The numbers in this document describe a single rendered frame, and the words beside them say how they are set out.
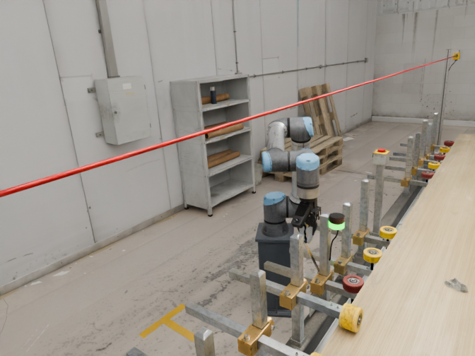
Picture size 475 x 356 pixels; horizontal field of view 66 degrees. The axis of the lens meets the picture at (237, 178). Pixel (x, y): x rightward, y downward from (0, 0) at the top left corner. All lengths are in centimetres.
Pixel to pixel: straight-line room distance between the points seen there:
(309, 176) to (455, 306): 67
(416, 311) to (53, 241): 309
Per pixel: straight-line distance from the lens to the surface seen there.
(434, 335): 140
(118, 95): 359
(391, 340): 134
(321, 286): 158
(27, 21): 355
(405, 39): 947
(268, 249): 252
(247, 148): 479
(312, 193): 147
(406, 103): 952
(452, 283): 163
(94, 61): 376
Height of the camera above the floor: 178
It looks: 19 degrees down
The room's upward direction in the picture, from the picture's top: 4 degrees counter-clockwise
